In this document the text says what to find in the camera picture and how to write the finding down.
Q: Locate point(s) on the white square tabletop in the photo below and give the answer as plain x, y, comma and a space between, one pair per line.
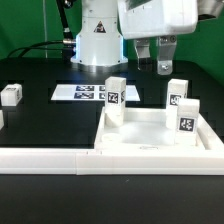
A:
142, 129

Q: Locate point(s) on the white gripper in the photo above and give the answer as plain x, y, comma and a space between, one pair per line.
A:
152, 18

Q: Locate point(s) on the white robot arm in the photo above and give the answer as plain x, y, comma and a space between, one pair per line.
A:
106, 24

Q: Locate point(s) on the white L-shaped fixture wall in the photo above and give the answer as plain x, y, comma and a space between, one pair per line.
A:
208, 161

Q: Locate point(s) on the white part at left edge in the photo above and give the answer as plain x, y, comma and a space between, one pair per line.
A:
1, 120

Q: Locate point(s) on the white sheet with fiducial tags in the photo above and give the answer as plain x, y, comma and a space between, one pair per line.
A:
78, 92

